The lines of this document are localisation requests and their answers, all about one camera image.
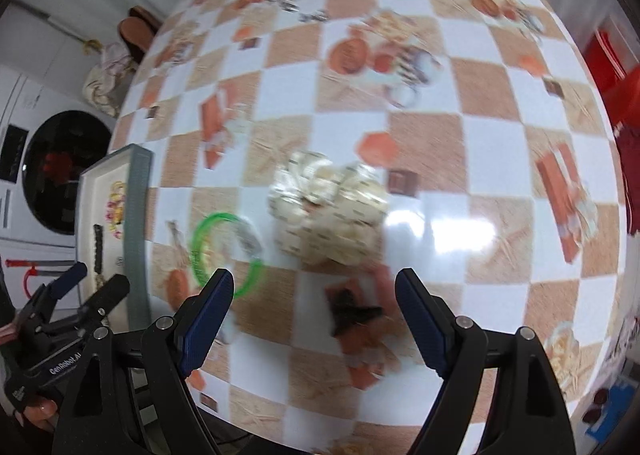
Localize small black claw clip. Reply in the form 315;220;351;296
327;287;387;337

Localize cream polka dot scrunchie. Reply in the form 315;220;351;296
267;150;389;267

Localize brown slippers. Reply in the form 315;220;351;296
118;6;164;62

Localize white shallow tray grey rim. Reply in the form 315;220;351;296
75;145;154;336

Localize person's left hand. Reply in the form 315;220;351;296
19;396;59;432

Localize checkered printed tablecloth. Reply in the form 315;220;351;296
106;0;633;442

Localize cream towel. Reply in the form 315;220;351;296
82;41;139;118

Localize green translucent bangle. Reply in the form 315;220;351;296
190;212;265;299

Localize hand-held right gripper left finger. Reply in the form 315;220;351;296
52;267;235;455

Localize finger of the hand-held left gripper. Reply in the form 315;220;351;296
22;262;88;331
75;275;131;332

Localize beige hair clip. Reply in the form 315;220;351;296
166;220;190;262

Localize checkered keychain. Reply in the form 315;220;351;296
276;0;329;24

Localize white cabinet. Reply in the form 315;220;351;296
0;0;131;100

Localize red plastic basin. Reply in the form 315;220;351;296
581;29;640;96

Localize white washing machine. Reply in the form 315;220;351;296
0;65;119;250

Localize grey rod with red hook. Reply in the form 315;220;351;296
5;258;77;297

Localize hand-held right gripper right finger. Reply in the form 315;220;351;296
395;267;576;455

